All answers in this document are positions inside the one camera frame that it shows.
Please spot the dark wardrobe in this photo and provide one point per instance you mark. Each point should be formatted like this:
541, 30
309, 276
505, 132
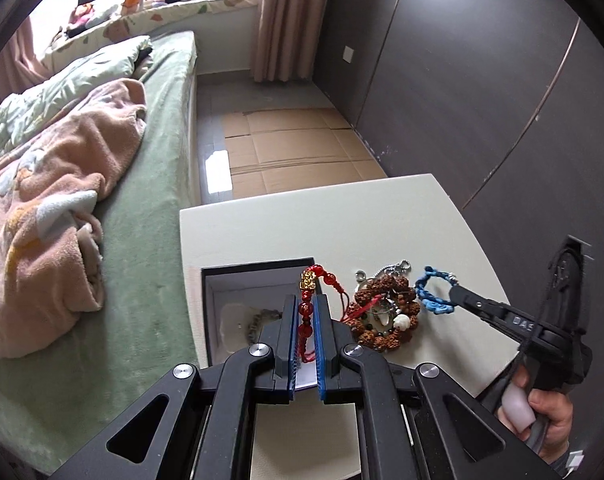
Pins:
456, 70

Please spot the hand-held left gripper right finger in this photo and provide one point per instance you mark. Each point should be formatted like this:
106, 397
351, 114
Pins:
323, 345

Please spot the pile of soft toys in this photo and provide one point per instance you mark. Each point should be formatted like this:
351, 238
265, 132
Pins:
89, 17

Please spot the black jewelry box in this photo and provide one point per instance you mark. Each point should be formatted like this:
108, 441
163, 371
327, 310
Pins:
262, 266

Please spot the leaf print window seat cushion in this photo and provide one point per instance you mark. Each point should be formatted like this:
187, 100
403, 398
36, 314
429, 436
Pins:
182, 15

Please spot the white wall socket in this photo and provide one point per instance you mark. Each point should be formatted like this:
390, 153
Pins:
348, 54

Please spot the green bed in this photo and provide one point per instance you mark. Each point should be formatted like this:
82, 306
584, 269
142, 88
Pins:
147, 240

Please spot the pink curtain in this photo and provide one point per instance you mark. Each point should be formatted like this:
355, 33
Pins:
287, 15
17, 67

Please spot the pink fleece blanket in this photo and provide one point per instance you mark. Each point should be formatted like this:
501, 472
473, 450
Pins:
52, 185

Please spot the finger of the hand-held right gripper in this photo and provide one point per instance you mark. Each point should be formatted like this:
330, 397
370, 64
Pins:
481, 305

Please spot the person's right hand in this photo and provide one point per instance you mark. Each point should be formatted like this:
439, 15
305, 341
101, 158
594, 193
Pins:
551, 417

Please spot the flattened cardboard sheet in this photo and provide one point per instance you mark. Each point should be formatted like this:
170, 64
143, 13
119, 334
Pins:
292, 145

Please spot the light green quilt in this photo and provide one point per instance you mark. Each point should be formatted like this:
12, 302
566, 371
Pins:
77, 72

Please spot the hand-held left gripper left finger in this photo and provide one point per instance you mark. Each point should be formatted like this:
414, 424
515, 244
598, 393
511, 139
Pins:
294, 345

